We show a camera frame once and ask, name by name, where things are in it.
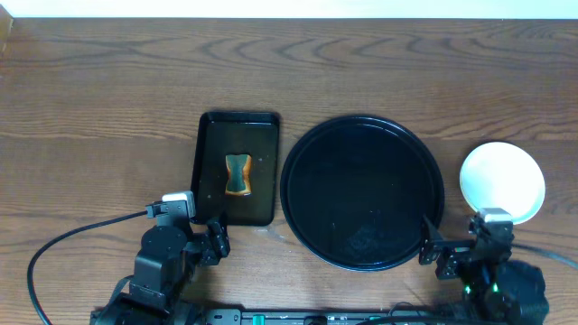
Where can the black rectangular water tray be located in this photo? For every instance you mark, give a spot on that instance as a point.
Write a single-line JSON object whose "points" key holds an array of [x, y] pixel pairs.
{"points": [[226, 132]]}

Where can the orange green scrub sponge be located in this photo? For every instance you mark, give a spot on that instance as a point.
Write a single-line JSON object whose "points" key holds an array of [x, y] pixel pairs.
{"points": [[238, 168]]}

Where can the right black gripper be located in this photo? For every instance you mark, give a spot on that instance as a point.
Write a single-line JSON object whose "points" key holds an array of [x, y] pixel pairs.
{"points": [[459, 250]]}

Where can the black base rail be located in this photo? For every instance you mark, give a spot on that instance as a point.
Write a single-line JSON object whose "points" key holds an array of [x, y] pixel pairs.
{"points": [[239, 317]]}

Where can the black round tray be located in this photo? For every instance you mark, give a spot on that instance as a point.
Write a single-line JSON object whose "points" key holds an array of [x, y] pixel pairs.
{"points": [[355, 190]]}

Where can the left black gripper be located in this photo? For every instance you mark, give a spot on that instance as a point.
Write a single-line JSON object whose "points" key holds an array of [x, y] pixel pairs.
{"points": [[216, 241]]}

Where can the light blue plate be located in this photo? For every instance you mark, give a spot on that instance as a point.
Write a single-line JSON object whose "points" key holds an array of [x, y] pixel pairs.
{"points": [[499, 175]]}

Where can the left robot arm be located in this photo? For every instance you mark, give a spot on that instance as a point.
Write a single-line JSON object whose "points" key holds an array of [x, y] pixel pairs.
{"points": [[170, 252]]}

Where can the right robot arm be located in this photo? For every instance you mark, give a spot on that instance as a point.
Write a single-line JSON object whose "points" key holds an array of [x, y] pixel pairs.
{"points": [[495, 287]]}

